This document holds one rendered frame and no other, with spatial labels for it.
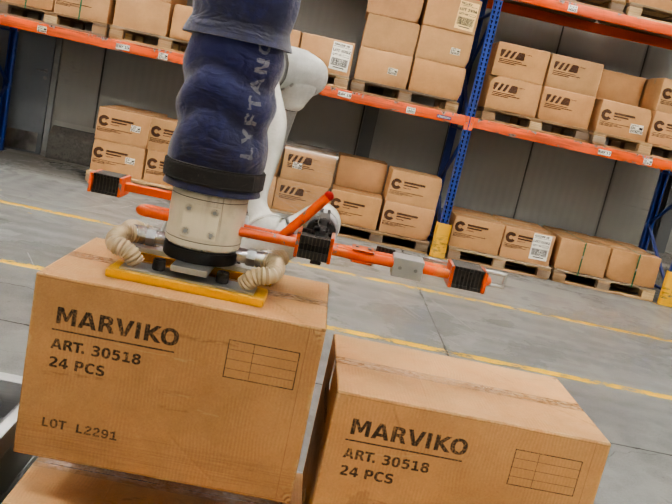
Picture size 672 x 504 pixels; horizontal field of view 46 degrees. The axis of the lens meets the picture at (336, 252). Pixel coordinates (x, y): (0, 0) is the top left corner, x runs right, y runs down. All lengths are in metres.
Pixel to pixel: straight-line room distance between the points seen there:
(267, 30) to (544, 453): 1.06
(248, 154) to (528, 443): 0.86
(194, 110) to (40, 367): 0.62
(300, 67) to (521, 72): 6.86
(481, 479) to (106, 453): 0.80
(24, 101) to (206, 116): 9.21
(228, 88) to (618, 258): 8.28
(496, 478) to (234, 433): 0.57
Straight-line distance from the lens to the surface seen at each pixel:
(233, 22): 1.68
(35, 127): 10.83
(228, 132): 1.69
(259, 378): 1.68
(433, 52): 9.00
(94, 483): 2.02
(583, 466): 1.85
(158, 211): 1.81
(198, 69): 1.72
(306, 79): 2.45
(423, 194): 9.05
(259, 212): 2.15
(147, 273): 1.74
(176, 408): 1.73
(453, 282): 1.80
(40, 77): 10.79
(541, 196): 10.65
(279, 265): 1.74
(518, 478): 1.82
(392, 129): 10.26
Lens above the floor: 1.54
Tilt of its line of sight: 11 degrees down
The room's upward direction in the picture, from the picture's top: 12 degrees clockwise
